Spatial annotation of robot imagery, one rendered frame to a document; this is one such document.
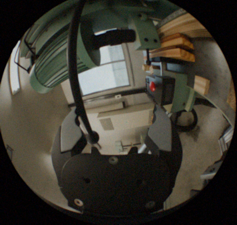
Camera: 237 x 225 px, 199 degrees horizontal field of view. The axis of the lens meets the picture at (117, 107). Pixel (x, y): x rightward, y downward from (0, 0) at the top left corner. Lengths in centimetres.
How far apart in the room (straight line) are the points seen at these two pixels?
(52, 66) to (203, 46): 38
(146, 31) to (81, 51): 18
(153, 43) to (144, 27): 6
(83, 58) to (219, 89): 32
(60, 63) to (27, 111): 146
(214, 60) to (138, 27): 21
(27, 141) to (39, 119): 53
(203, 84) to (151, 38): 17
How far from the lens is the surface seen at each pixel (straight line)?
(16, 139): 161
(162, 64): 25
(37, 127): 166
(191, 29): 21
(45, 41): 32
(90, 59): 18
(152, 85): 20
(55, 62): 22
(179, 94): 24
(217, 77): 21
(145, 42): 22
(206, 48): 23
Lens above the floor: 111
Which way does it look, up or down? 6 degrees up
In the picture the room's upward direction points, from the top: 100 degrees counter-clockwise
